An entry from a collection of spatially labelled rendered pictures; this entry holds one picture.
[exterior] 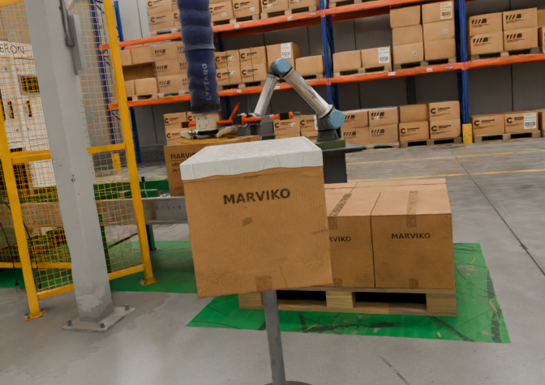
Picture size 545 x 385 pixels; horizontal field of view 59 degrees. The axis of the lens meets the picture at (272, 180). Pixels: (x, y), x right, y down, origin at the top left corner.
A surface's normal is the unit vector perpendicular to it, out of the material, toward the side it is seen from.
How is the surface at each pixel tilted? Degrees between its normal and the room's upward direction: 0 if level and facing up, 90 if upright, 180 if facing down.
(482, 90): 90
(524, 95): 90
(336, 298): 90
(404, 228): 90
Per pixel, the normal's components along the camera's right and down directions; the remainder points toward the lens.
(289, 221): 0.01, 0.15
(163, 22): -0.26, 0.20
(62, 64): 0.95, -0.05
